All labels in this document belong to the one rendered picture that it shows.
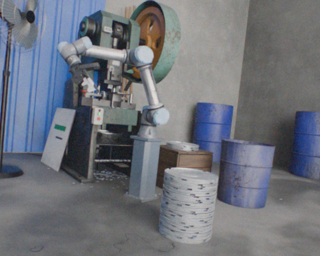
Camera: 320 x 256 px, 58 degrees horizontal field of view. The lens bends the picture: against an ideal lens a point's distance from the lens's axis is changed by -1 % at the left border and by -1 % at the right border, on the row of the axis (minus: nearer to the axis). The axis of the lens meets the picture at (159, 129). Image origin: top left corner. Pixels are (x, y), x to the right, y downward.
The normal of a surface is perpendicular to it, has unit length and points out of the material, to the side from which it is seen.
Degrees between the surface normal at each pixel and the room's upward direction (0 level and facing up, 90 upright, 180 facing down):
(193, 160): 90
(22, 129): 90
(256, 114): 90
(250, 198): 92
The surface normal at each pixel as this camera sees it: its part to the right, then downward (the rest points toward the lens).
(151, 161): 0.77, 0.11
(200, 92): 0.58, 0.11
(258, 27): -0.80, -0.05
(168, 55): 0.50, 0.47
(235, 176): -0.56, 0.02
